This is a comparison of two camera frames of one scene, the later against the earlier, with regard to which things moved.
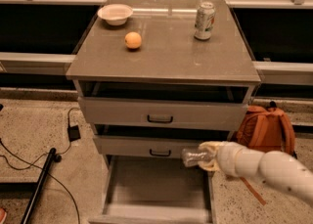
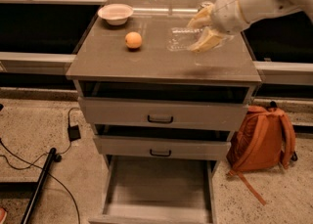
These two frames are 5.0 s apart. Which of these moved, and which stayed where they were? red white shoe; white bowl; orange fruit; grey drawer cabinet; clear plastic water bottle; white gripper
Moved: white gripper; clear plastic water bottle
Stayed: white bowl; red white shoe; grey drawer cabinet; orange fruit
